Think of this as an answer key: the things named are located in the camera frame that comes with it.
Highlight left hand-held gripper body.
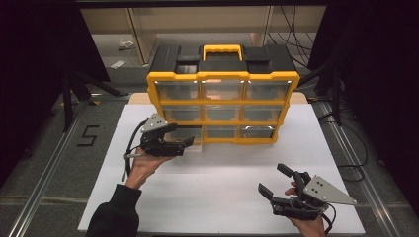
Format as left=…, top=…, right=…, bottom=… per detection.
left=139, top=113, right=186, bottom=158

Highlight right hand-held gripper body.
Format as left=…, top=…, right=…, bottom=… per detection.
left=270, top=170, right=358, bottom=221

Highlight clear plastic drawer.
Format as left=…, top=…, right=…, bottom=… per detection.
left=155, top=80, right=201, bottom=102
left=246, top=80, right=293, bottom=101
left=162, top=105, right=202, bottom=122
left=240, top=124, right=276, bottom=139
left=243, top=105, right=284, bottom=122
left=166, top=125, right=204, bottom=153
left=204, top=105, right=242, bottom=121
left=201, top=79, right=245, bottom=101

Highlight yellow drawer organizer cabinet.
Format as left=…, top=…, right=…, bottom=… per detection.
left=146, top=43, right=301, bottom=146

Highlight person's left hand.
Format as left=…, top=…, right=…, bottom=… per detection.
left=124, top=146, right=174, bottom=191

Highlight person's right hand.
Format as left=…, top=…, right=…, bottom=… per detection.
left=284, top=186, right=328, bottom=237

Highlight black metal stand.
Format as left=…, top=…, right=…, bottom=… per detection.
left=50, top=70, right=130, bottom=133
left=297, top=57, right=344, bottom=128

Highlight white crumpled scrap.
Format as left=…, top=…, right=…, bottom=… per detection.
left=117, top=39, right=136, bottom=51

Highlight beige wooden shelf unit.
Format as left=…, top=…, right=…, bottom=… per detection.
left=80, top=5, right=328, bottom=65

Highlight black curtain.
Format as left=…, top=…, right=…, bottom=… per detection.
left=0, top=0, right=112, bottom=187
left=307, top=0, right=419, bottom=209

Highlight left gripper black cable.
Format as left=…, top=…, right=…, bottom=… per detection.
left=122, top=118, right=149, bottom=183

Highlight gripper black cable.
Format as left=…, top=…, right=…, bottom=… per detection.
left=122, top=118, right=149, bottom=183
left=320, top=201, right=337, bottom=236

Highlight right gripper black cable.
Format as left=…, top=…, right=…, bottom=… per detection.
left=320, top=201, right=337, bottom=236

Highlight aluminium floor rail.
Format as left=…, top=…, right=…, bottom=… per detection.
left=315, top=101, right=402, bottom=237
left=6, top=98, right=92, bottom=237

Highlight black floor cables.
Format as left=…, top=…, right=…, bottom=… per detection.
left=315, top=112, right=369, bottom=183

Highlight hanging black cables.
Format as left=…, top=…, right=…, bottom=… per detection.
left=266, top=4, right=318, bottom=68

